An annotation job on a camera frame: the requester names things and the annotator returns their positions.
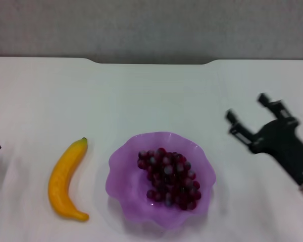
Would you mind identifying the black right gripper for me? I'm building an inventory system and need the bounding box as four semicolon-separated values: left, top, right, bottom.
226;93;303;186

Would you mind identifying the yellow banana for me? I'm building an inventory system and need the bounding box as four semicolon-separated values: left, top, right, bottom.
47;137;90;223

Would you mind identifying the dark red grape bunch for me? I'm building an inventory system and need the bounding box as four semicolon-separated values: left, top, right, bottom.
137;147;202;211

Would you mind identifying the purple translucent plastic bowl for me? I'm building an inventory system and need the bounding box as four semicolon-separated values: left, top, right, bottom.
105;131;217;230

